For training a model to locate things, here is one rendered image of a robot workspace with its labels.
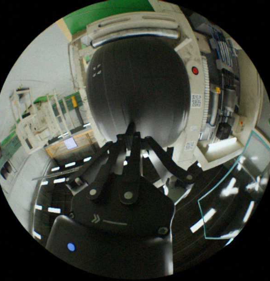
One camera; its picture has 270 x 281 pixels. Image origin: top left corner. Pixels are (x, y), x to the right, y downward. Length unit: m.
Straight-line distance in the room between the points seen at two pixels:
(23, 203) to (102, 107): 11.34
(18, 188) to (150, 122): 11.26
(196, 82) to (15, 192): 11.48
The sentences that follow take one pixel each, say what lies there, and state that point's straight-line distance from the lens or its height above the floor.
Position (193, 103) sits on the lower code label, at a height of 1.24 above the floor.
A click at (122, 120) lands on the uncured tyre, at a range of 0.20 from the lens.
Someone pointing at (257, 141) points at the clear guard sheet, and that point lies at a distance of 0.61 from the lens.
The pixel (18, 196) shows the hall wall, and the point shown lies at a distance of 11.20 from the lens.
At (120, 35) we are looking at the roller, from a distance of 0.39.
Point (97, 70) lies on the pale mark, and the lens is 0.23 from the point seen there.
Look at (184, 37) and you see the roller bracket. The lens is 0.41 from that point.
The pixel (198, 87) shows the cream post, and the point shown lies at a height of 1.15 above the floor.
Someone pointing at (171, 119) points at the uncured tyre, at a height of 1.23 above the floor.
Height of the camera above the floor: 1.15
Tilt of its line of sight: 33 degrees up
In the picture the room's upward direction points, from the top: 168 degrees clockwise
